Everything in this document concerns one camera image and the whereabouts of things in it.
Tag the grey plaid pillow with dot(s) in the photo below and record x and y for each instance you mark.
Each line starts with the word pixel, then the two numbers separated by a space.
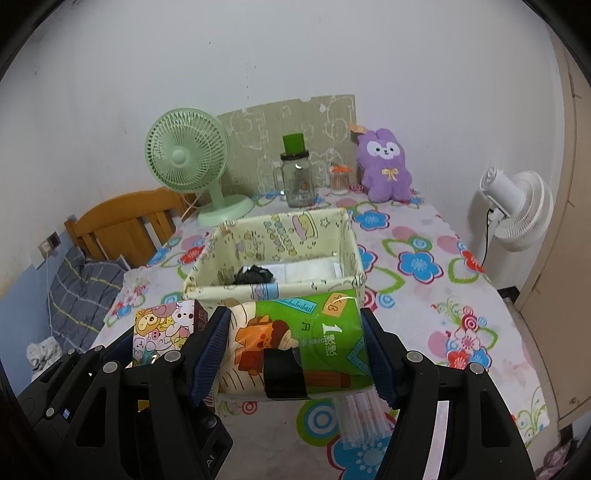
pixel 80 296

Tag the floral tablecloth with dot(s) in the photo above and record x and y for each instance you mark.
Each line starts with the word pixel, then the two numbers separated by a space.
pixel 424 285

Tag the clear plastic straw pack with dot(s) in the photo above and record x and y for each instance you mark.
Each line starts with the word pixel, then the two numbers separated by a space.
pixel 361 418

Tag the black plastic bag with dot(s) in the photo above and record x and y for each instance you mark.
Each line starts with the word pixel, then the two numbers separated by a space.
pixel 253 275

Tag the wall power socket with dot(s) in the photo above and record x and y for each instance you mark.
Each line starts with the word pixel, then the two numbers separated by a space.
pixel 49 245

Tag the green desk fan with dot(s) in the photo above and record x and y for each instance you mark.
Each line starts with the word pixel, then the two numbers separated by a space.
pixel 187 150

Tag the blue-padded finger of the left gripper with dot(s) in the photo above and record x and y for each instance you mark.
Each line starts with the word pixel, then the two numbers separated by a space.
pixel 122 345

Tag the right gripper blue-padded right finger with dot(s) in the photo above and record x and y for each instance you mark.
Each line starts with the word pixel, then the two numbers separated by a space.
pixel 482 440

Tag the white tissue pack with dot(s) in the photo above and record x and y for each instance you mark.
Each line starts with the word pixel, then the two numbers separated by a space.
pixel 305 270

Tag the white standing fan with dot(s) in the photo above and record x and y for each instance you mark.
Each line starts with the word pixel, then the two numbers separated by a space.
pixel 509 216

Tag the toothpick jar orange lid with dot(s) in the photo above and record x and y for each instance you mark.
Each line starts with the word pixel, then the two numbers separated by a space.
pixel 339 177

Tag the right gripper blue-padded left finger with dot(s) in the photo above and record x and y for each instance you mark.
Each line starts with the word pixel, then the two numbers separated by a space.
pixel 151 421

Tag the beige door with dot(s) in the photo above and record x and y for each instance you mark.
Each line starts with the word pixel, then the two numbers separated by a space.
pixel 555 302

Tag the yellow cartoon fabric storage box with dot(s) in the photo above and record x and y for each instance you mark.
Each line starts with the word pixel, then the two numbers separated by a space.
pixel 271 239

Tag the purple plush bunny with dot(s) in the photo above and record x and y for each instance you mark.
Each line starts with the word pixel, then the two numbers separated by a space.
pixel 382 160

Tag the cartoon animal tissue pack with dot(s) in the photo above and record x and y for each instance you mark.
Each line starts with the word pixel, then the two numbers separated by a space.
pixel 163 328

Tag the glass jar with green cup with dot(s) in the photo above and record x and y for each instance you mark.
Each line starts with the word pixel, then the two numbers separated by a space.
pixel 298 186

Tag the green cartoon tissue pack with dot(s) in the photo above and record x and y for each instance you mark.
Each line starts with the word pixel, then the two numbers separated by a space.
pixel 295 348

